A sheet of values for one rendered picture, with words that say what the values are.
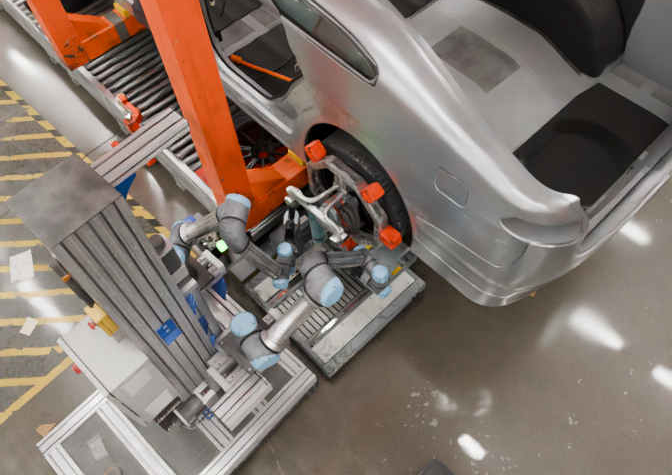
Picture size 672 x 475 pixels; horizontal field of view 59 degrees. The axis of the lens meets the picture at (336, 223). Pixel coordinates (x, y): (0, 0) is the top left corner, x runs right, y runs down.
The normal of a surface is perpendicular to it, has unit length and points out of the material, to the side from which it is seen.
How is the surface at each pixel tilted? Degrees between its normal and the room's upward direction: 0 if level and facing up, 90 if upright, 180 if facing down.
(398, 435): 0
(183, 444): 0
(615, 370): 0
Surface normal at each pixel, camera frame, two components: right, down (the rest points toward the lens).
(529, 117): 0.18, -0.31
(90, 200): -0.04, -0.54
